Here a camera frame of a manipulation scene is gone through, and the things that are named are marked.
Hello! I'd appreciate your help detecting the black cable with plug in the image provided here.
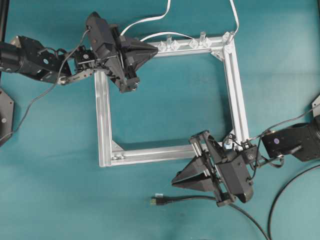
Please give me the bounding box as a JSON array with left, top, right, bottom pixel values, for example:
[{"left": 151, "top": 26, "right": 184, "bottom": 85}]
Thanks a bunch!
[{"left": 149, "top": 164, "right": 320, "bottom": 240}]

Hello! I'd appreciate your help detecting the thin grey right camera cable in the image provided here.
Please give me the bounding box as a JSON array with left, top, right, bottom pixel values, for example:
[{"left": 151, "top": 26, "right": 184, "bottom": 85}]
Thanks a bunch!
[{"left": 246, "top": 109, "right": 312, "bottom": 185}]

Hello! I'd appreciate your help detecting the white flat cable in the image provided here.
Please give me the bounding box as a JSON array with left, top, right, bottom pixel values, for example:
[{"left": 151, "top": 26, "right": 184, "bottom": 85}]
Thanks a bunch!
[{"left": 119, "top": 0, "right": 240, "bottom": 42}]

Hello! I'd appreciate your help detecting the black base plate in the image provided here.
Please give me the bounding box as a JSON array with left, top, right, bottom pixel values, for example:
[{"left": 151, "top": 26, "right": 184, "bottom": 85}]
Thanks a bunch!
[
  {"left": 311, "top": 95, "right": 320, "bottom": 118},
  {"left": 0, "top": 88, "right": 15, "bottom": 146}
]

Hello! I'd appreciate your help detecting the clear peg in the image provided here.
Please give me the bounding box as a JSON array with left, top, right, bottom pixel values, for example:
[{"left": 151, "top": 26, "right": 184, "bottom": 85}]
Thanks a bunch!
[
  {"left": 166, "top": 34, "right": 173, "bottom": 50},
  {"left": 199, "top": 31, "right": 206, "bottom": 47}
]

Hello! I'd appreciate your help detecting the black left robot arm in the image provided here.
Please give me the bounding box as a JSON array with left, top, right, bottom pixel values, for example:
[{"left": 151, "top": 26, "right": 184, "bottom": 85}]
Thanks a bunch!
[{"left": 0, "top": 11, "right": 158, "bottom": 93}]

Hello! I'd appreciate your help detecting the small clear tape piece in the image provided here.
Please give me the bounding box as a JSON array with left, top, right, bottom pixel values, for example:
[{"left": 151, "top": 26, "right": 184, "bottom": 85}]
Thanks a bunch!
[{"left": 154, "top": 193, "right": 164, "bottom": 198}]

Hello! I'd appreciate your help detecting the clear peg middle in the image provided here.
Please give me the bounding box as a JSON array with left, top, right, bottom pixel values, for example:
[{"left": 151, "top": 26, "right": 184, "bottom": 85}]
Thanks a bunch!
[{"left": 166, "top": 34, "right": 173, "bottom": 50}]

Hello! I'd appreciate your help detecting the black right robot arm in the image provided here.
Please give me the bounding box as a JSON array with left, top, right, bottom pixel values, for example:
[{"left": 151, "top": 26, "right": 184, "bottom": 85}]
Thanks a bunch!
[{"left": 171, "top": 119, "right": 320, "bottom": 207}]

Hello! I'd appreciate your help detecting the black vertical frame post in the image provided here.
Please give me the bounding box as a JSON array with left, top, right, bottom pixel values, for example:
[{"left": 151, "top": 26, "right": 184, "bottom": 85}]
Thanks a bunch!
[{"left": 0, "top": 0, "right": 10, "bottom": 42}]

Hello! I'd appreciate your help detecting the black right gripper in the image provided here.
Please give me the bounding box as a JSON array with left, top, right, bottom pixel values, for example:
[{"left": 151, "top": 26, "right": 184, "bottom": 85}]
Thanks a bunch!
[{"left": 171, "top": 130, "right": 254, "bottom": 207}]

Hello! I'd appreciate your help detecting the clear peg right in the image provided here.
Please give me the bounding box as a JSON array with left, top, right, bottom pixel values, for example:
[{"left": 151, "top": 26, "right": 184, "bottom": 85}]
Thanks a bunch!
[{"left": 199, "top": 31, "right": 206, "bottom": 47}]

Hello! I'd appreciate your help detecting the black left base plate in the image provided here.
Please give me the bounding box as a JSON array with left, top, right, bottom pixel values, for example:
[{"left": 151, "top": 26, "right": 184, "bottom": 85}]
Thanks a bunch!
[{"left": 0, "top": 88, "right": 15, "bottom": 146}]

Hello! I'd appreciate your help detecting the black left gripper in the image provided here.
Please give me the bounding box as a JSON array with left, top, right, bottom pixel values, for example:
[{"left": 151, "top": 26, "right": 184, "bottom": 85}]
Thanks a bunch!
[{"left": 85, "top": 11, "right": 158, "bottom": 93}]

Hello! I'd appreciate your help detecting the black string loop clip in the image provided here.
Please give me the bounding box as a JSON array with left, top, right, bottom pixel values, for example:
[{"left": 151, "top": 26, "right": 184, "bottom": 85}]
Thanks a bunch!
[{"left": 222, "top": 133, "right": 238, "bottom": 151}]

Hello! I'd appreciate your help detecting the silver aluminium extrusion frame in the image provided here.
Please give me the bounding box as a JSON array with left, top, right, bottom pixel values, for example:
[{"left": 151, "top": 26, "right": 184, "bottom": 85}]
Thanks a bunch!
[{"left": 94, "top": 32, "right": 249, "bottom": 168}]

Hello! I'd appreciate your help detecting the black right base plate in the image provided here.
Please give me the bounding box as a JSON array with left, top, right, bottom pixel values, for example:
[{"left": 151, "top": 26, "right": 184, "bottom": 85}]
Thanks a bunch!
[{"left": 311, "top": 95, "right": 320, "bottom": 118}]

